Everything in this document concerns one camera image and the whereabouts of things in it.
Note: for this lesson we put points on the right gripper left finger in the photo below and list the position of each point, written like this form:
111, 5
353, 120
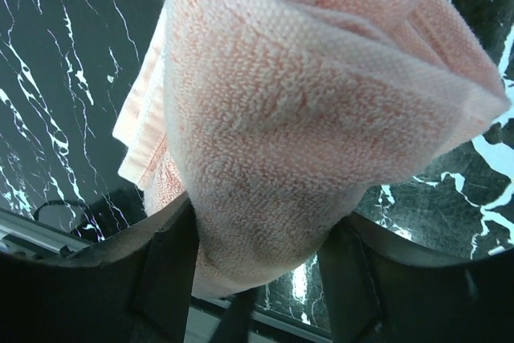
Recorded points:
133, 287

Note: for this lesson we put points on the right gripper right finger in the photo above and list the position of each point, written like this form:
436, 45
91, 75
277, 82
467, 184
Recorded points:
381, 287

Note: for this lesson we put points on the pink towel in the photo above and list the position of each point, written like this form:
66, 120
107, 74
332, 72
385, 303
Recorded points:
276, 116

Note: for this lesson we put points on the black marble pattern mat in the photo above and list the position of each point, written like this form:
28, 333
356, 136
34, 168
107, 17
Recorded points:
67, 67

